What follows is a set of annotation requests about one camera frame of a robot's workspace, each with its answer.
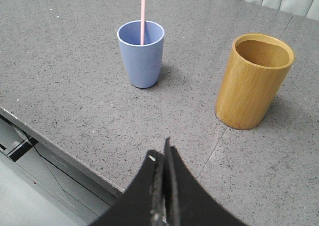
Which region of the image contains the pink chopstick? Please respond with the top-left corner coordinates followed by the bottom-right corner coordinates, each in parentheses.
top-left (140, 0), bottom-right (146, 45)

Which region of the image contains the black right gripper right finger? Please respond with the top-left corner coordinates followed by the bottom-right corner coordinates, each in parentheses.
top-left (163, 137), bottom-right (245, 226)

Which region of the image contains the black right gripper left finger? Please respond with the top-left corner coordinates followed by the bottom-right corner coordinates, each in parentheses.
top-left (91, 150), bottom-right (164, 226)

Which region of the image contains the grey cabinet under counter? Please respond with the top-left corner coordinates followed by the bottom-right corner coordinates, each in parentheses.
top-left (0, 109), bottom-right (121, 226)

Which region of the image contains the bamboo cylindrical holder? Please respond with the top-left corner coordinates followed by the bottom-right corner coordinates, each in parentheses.
top-left (215, 33), bottom-right (295, 130)

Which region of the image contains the blue plastic cup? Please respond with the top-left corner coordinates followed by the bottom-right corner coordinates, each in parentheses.
top-left (117, 20), bottom-right (165, 89)

